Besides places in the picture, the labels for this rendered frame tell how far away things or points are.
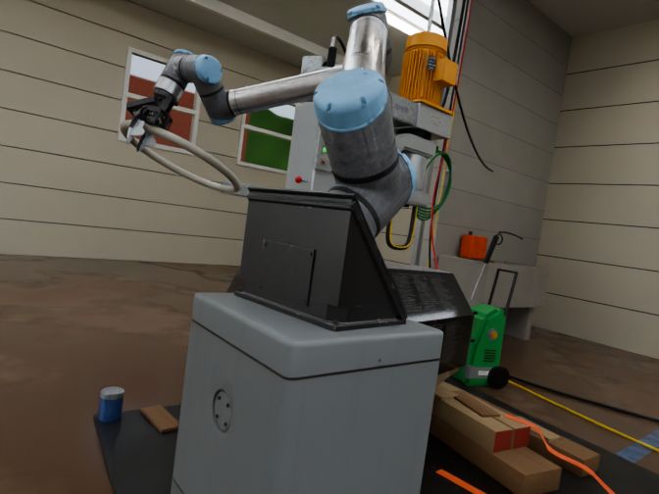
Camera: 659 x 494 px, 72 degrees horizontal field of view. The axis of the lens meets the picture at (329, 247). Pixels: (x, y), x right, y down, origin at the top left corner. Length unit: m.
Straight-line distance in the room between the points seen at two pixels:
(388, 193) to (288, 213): 0.23
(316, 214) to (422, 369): 0.38
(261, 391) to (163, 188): 7.48
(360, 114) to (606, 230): 5.97
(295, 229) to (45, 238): 7.07
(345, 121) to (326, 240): 0.23
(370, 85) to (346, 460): 0.70
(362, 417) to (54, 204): 7.22
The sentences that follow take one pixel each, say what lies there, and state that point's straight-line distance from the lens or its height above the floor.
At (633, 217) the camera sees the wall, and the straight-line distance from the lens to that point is 6.65.
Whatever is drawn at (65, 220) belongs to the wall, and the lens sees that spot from 7.88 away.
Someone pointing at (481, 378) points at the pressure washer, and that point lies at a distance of 3.64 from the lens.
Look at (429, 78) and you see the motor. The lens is 2.71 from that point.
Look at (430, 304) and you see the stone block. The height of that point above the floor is 0.72.
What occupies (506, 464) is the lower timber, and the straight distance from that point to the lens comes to 2.32.
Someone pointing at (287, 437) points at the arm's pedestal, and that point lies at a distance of 0.79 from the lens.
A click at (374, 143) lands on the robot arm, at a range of 0.94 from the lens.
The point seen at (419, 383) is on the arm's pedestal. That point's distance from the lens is 0.98.
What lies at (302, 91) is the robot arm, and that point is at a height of 1.46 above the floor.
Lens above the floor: 1.04
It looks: 3 degrees down
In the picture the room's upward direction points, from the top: 8 degrees clockwise
